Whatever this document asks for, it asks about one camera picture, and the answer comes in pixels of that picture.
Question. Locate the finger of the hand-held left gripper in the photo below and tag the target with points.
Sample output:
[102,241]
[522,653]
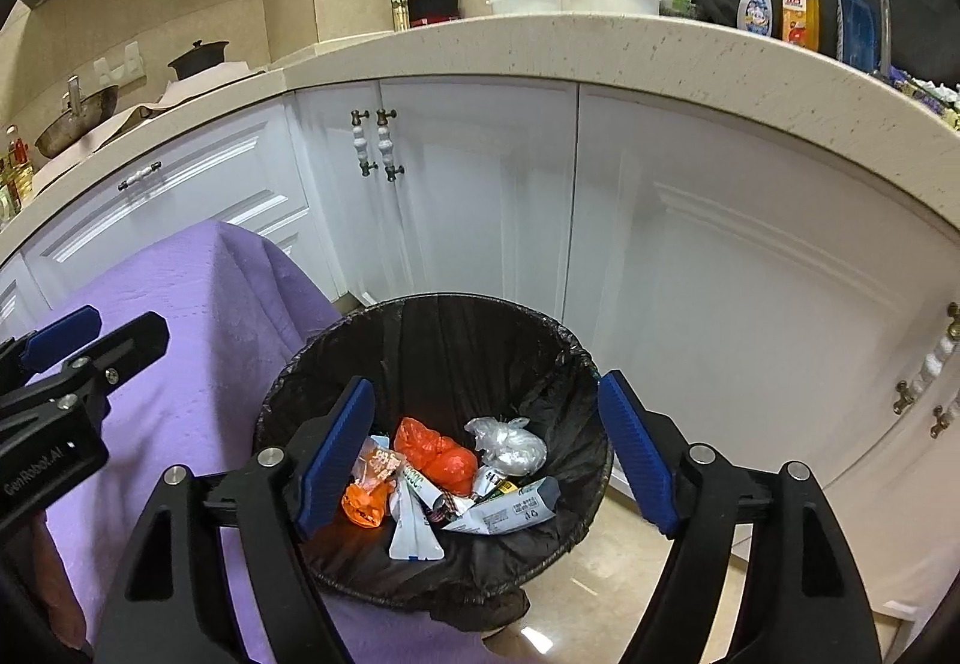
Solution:
[127,345]
[64,332]

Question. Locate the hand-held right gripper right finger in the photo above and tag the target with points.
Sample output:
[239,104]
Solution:
[637,454]

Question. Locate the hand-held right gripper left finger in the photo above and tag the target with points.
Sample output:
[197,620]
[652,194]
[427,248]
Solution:
[337,454]

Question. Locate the clear wrapper with orange print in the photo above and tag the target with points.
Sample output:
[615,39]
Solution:
[382,465]

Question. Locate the small orange bag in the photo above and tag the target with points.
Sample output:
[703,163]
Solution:
[364,503]

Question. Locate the long white sachet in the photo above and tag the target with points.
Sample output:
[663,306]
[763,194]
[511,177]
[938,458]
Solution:
[409,525]

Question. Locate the red-orange plastic bag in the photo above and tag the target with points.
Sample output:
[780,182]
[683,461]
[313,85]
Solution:
[439,458]

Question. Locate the clear plastic bag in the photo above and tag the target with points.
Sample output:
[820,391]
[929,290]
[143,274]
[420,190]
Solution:
[506,443]

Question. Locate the white pouch with black text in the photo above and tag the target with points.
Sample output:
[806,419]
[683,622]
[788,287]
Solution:
[502,514]

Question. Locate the trash bin with black bag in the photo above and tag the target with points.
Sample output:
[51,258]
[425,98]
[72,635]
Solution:
[450,349]

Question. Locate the person's left hand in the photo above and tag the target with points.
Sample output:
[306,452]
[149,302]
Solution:
[52,581]

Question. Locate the purple tablecloth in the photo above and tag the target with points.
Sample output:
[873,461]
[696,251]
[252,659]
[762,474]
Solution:
[187,334]

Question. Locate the yellow cooking oil bottle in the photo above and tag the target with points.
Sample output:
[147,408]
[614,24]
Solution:
[21,172]

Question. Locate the white kitchen cabinets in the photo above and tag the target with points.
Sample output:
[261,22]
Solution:
[675,259]

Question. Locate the steel frying pan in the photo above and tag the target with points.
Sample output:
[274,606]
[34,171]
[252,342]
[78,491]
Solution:
[71,124]

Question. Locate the black pot with lid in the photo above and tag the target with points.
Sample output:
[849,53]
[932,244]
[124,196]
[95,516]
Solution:
[199,62]

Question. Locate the beige kitchen countertop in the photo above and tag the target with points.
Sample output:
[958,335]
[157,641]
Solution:
[600,37]

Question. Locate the red and black box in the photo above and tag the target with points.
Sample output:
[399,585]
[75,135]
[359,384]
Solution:
[435,9]

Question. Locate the orange dish soap bottle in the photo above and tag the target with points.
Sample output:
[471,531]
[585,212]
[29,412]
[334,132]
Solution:
[799,11]

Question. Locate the blue liquid bottle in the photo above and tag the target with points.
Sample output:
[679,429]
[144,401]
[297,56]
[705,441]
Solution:
[859,30]

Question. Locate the white wall outlet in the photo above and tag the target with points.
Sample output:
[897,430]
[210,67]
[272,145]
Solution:
[133,56]

